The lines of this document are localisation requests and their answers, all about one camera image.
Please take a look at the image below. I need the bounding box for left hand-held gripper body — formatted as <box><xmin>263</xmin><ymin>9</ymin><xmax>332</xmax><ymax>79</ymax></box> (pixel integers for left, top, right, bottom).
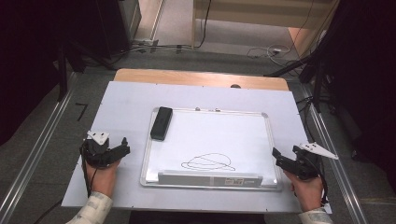
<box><xmin>80</xmin><ymin>130</ymin><xmax>121</xmax><ymax>169</ymax></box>

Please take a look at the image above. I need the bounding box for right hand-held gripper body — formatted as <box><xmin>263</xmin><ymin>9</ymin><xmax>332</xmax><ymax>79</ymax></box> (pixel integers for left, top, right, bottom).
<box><xmin>291</xmin><ymin>142</ymin><xmax>340</xmax><ymax>182</ymax></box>

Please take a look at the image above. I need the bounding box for black whiteboard eraser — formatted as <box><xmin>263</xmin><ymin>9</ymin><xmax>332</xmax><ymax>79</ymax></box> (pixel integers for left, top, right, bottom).
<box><xmin>149</xmin><ymin>105</ymin><xmax>174</xmax><ymax>142</ymax></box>

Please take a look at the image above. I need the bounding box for silver framed whiteboard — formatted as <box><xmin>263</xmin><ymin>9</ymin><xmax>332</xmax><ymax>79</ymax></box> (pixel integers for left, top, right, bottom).
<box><xmin>139</xmin><ymin>106</ymin><xmax>284</xmax><ymax>191</ymax></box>

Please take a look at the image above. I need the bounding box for person's left hand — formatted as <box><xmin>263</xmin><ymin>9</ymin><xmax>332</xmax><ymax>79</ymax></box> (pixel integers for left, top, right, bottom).
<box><xmin>83</xmin><ymin>158</ymin><xmax>121</xmax><ymax>199</ymax></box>

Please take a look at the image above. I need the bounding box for person's right hand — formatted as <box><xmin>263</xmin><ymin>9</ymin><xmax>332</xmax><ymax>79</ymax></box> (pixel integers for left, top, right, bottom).
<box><xmin>283</xmin><ymin>169</ymin><xmax>325</xmax><ymax>213</ymax></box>

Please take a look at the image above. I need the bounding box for large white base panel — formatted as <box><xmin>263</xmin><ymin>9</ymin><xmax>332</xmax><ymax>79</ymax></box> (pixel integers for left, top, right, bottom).
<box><xmin>61</xmin><ymin>80</ymin><xmax>332</xmax><ymax>215</ymax></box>

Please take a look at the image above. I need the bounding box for black metal stand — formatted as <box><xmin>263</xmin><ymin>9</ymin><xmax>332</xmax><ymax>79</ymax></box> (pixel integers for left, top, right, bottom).
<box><xmin>263</xmin><ymin>46</ymin><xmax>334</xmax><ymax>114</ymax></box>
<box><xmin>56</xmin><ymin>39</ymin><xmax>117</xmax><ymax>103</ymax></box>

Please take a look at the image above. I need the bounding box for wooden table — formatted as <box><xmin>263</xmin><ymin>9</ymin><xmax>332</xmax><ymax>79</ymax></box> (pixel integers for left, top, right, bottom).
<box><xmin>113</xmin><ymin>67</ymin><xmax>290</xmax><ymax>92</ymax></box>

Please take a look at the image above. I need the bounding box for grey power strip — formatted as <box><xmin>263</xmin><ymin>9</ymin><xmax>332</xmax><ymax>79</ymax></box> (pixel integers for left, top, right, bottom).
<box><xmin>133</xmin><ymin>37</ymin><xmax>161</xmax><ymax>49</ymax></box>

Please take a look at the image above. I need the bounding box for black cabinet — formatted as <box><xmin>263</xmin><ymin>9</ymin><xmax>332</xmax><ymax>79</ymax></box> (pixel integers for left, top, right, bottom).
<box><xmin>92</xmin><ymin>0</ymin><xmax>142</xmax><ymax>60</ymax></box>

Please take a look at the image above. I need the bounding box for light wooden furniture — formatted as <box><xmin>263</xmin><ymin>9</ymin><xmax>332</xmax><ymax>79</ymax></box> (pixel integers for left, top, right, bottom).
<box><xmin>191</xmin><ymin>0</ymin><xmax>341</xmax><ymax>50</ymax></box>

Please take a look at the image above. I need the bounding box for right hand-held gripper cable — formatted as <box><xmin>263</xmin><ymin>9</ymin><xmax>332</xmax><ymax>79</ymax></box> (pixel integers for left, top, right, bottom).
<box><xmin>299</xmin><ymin>152</ymin><xmax>330</xmax><ymax>206</ymax></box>

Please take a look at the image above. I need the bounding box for hand-held gripper cable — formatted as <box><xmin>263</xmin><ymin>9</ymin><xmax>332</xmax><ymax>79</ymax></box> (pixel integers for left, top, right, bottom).
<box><xmin>79</xmin><ymin>146</ymin><xmax>98</xmax><ymax>198</ymax></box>
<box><xmin>299</xmin><ymin>152</ymin><xmax>330</xmax><ymax>206</ymax></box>

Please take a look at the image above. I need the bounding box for left hand-held gripper cable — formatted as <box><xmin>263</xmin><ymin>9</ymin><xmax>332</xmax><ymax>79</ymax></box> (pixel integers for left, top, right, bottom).
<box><xmin>79</xmin><ymin>146</ymin><xmax>98</xmax><ymax>198</ymax></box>

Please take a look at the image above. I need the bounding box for aluminium rail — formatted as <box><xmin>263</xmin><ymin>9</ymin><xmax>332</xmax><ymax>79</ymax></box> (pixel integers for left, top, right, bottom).
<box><xmin>299</xmin><ymin>84</ymin><xmax>371</xmax><ymax>224</ymax></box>
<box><xmin>0</xmin><ymin>72</ymin><xmax>79</xmax><ymax>224</ymax></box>

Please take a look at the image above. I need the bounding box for black floor cable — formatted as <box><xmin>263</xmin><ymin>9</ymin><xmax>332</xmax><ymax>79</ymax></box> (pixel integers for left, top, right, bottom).
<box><xmin>295</xmin><ymin>95</ymin><xmax>316</xmax><ymax>143</ymax></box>

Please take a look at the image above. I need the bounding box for white coiled cable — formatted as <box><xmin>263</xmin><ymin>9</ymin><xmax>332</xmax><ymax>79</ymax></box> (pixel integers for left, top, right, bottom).
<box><xmin>246</xmin><ymin>44</ymin><xmax>293</xmax><ymax>61</ymax></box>

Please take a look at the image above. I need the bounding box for black hanging cable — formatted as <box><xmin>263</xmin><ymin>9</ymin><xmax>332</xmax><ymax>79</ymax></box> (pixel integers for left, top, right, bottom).
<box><xmin>193</xmin><ymin>0</ymin><xmax>213</xmax><ymax>49</ymax></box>

